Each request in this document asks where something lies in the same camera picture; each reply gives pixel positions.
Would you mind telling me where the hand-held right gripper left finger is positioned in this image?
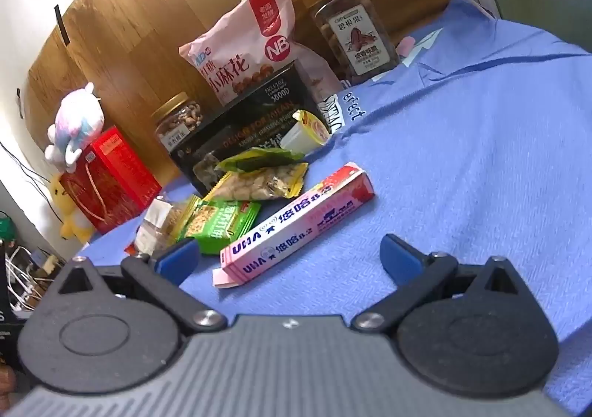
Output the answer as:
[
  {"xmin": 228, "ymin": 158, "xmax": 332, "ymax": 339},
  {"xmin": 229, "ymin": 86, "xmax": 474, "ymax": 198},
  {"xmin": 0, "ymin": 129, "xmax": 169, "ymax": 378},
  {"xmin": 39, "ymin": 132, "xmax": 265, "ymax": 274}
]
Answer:
[{"xmin": 59, "ymin": 236, "xmax": 228, "ymax": 337}]

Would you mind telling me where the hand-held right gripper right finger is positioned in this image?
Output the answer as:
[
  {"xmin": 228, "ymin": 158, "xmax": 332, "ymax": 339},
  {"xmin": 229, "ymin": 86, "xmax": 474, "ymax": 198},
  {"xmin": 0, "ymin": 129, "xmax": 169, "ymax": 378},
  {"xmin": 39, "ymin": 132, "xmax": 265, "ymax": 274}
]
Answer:
[{"xmin": 353, "ymin": 234, "xmax": 529, "ymax": 333}]

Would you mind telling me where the clear snack packet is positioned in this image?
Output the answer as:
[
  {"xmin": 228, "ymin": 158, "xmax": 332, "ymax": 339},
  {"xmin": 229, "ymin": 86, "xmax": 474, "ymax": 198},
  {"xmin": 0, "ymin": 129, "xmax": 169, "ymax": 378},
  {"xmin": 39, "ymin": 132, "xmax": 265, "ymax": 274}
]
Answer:
[{"xmin": 133, "ymin": 196, "xmax": 191, "ymax": 257}]

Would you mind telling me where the green pea snack packet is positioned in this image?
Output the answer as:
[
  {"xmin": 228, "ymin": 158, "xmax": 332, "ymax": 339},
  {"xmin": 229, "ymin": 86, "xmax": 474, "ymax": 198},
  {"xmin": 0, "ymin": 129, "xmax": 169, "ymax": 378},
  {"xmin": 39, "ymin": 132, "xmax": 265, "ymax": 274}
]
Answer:
[{"xmin": 177, "ymin": 196, "xmax": 262, "ymax": 256}]

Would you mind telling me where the red gift box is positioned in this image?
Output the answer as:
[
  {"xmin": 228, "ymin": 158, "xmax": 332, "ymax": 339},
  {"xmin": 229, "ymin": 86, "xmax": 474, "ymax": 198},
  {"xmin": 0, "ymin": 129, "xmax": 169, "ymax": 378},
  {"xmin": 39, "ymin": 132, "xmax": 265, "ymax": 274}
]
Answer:
[{"xmin": 58, "ymin": 125, "xmax": 163, "ymax": 235}]

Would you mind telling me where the yellow green nut packet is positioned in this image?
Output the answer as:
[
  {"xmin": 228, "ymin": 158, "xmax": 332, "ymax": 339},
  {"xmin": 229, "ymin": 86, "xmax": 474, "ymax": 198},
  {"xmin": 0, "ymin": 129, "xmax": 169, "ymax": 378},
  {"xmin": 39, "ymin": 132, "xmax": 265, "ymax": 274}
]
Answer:
[{"xmin": 203, "ymin": 146, "xmax": 310, "ymax": 203}]

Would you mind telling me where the long pink candy box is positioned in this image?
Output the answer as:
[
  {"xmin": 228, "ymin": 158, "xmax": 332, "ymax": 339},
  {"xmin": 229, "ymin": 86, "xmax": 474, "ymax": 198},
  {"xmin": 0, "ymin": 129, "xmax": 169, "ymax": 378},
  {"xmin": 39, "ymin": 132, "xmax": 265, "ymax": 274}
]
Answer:
[{"xmin": 212, "ymin": 162, "xmax": 376, "ymax": 291}]

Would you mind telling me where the blue printed bed sheet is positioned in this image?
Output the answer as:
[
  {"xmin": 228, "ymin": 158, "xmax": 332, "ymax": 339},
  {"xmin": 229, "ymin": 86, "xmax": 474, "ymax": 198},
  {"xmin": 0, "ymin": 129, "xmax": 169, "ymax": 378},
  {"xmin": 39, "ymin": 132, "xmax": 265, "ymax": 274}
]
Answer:
[{"xmin": 89, "ymin": 0, "xmax": 592, "ymax": 417}]

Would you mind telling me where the yellow plush toy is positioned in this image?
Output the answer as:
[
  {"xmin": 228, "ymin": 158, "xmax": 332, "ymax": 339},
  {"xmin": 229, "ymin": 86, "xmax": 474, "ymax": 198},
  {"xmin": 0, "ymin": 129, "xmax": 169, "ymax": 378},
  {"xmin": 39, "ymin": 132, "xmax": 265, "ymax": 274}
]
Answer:
[{"xmin": 49, "ymin": 172, "xmax": 94, "ymax": 245}]

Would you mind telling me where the small nut jar gold lid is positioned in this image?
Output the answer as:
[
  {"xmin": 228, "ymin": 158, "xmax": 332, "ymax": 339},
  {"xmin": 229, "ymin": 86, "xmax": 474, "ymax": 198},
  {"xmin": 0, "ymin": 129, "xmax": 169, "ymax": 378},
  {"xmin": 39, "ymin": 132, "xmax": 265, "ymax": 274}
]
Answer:
[{"xmin": 151, "ymin": 92, "xmax": 205, "ymax": 155}]

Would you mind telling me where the large black printed box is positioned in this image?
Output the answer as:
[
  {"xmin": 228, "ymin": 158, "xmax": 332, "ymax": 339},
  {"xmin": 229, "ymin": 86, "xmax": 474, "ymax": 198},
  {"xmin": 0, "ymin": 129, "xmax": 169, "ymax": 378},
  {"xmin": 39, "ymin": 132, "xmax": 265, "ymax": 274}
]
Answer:
[{"xmin": 168, "ymin": 63, "xmax": 332, "ymax": 196}]

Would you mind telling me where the small yellow lid cup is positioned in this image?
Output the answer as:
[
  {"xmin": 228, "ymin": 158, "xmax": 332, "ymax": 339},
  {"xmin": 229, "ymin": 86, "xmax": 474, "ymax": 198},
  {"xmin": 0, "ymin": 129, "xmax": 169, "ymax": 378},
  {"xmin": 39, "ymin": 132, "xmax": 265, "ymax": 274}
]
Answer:
[{"xmin": 279, "ymin": 109, "xmax": 332, "ymax": 155}]

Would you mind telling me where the white pink plush toy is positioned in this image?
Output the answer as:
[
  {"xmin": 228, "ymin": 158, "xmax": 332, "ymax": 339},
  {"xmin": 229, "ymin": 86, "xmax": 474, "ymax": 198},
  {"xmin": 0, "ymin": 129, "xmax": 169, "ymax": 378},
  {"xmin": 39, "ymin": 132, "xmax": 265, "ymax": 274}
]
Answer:
[{"xmin": 44, "ymin": 81, "xmax": 107, "ymax": 166}]

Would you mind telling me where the green plastic object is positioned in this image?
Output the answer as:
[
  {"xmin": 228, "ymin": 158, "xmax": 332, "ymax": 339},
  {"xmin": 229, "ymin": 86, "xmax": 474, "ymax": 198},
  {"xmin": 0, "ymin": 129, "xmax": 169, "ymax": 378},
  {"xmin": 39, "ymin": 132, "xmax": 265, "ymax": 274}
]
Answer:
[{"xmin": 0, "ymin": 211, "xmax": 16, "ymax": 243}]

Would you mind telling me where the pink snack bag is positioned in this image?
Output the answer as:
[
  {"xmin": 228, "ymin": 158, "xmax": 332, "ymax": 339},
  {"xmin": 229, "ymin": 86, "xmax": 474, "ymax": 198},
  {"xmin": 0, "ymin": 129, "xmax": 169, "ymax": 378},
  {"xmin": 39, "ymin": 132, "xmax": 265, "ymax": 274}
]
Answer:
[{"xmin": 179, "ymin": 0, "xmax": 344, "ymax": 109}]

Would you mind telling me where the tall nut jar gold lid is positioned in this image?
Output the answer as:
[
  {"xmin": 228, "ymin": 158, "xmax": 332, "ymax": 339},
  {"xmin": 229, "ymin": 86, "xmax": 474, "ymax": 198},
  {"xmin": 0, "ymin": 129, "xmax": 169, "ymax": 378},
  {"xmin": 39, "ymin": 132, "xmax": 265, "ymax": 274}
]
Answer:
[{"xmin": 301, "ymin": 0, "xmax": 401, "ymax": 87}]

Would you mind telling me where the wooden headboard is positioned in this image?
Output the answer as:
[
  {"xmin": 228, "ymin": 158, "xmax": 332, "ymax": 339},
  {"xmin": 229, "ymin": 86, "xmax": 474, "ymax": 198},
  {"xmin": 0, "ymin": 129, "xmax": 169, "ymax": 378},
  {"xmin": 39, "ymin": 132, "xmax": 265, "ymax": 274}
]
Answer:
[{"xmin": 27, "ymin": 0, "xmax": 457, "ymax": 189}]

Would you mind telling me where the black tape strip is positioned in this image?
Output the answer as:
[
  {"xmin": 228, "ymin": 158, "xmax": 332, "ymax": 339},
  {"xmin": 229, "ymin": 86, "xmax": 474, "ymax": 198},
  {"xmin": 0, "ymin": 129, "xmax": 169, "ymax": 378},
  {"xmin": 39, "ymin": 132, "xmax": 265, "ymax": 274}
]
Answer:
[{"xmin": 54, "ymin": 4, "xmax": 71, "ymax": 47}]

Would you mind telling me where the thin black cable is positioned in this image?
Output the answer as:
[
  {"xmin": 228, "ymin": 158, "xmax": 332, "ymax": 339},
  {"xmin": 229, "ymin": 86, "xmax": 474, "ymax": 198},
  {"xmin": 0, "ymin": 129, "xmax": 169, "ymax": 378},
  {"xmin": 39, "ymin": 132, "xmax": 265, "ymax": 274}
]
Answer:
[{"xmin": 0, "ymin": 141, "xmax": 62, "ymax": 224}]

